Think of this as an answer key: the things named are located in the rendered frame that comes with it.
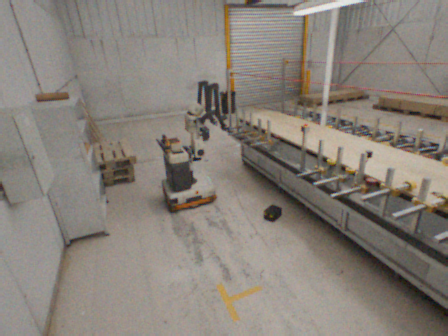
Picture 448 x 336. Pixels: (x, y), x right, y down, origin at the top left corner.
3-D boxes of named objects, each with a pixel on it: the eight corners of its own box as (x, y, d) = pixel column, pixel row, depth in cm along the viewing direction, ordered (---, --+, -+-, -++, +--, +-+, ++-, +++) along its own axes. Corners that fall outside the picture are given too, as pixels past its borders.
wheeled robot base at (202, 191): (171, 212, 359) (168, 196, 349) (162, 192, 413) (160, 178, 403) (217, 200, 382) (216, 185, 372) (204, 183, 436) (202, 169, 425)
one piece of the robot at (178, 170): (174, 201, 360) (165, 142, 326) (166, 184, 406) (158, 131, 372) (198, 195, 371) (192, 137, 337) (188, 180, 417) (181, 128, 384)
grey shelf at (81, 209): (66, 246, 311) (16, 111, 249) (74, 209, 388) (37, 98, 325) (109, 235, 326) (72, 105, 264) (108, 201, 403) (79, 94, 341)
